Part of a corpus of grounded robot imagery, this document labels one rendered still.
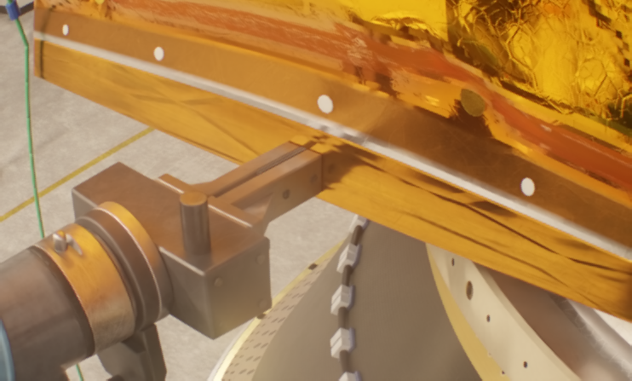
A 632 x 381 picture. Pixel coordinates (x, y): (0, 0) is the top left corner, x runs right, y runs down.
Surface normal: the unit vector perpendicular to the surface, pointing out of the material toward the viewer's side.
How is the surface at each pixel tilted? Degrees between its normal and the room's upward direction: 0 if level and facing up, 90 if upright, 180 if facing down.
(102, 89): 90
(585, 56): 89
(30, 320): 56
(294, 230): 0
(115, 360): 90
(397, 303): 62
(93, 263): 35
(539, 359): 90
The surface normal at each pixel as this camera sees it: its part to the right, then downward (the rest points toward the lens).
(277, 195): 0.76, 0.31
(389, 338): -0.88, -0.37
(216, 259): 0.00, -0.88
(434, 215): -0.65, 0.36
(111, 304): 0.73, 0.03
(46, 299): 0.54, -0.40
